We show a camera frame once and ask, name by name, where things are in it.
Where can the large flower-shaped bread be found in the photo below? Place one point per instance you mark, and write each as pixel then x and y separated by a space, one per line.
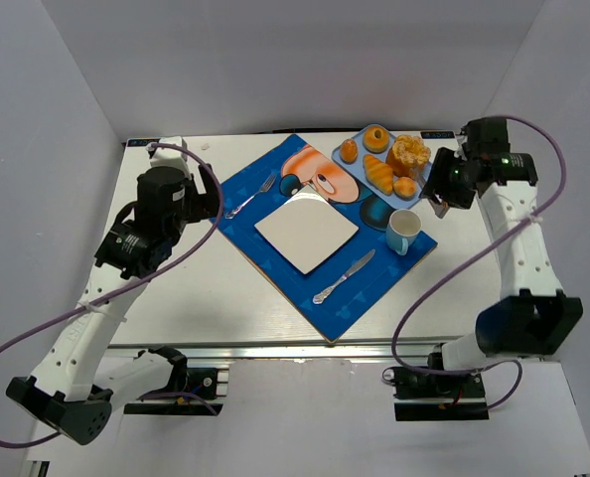
pixel 408 156

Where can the metal serving tongs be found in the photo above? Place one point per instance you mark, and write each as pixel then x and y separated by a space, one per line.
pixel 429 190

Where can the silver fork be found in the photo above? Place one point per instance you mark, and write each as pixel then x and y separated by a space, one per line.
pixel 265 186

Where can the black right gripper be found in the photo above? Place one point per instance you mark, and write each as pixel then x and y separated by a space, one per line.
pixel 437 183

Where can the croissant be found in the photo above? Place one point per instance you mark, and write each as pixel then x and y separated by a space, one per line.
pixel 379 174

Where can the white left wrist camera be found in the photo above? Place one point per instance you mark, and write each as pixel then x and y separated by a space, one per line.
pixel 166 157

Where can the small round bun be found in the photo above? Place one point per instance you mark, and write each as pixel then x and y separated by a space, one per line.
pixel 349 151
pixel 405 188

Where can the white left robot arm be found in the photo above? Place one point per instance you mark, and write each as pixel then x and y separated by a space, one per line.
pixel 66 391

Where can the light blue tray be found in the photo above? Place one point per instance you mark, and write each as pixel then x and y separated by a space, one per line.
pixel 433 139

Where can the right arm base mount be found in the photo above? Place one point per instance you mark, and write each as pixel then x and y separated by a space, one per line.
pixel 429 398

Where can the glazed donut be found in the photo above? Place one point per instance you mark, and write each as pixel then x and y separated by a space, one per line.
pixel 376 139

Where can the white square plate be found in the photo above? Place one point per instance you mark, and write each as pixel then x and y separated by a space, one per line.
pixel 306 230

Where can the blue cartoon placemat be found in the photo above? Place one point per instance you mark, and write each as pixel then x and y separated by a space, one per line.
pixel 298 164

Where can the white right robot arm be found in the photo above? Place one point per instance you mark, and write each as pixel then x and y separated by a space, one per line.
pixel 533 315

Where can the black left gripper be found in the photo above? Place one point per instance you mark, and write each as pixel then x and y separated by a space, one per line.
pixel 208 189

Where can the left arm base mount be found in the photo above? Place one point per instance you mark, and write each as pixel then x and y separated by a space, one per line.
pixel 193 391

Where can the blue and white cup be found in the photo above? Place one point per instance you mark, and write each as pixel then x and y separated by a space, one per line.
pixel 402 230

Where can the silver table knife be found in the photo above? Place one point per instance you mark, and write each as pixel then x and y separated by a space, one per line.
pixel 320 297

